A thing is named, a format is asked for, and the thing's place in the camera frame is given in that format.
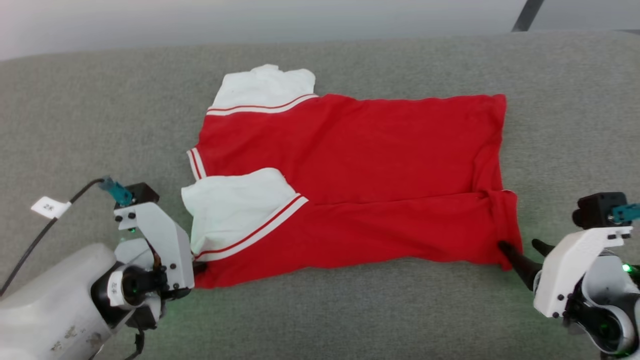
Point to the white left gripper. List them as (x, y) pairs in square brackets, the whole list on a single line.
[(170, 245)]

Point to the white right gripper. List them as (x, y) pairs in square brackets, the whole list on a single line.
[(570, 265)]

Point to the red and white jersey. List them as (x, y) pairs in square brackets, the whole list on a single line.
[(350, 150)]

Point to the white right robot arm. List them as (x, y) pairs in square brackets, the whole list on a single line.
[(607, 310)]

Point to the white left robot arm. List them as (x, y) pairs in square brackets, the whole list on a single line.
[(55, 300)]

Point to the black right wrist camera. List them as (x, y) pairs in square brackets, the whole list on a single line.
[(597, 210)]

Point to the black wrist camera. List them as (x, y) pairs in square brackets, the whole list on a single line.
[(597, 210), (143, 192)]

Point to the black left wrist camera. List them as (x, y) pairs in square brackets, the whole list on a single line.
[(143, 192)]

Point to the teal right camera connector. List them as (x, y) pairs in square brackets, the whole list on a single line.
[(626, 213)]

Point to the teal camera connector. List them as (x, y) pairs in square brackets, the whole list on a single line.
[(117, 191), (626, 213)]

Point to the teal left camera connector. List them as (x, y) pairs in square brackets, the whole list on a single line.
[(117, 191)]

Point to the grey wall panel post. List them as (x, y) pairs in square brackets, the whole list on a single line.
[(527, 15)]

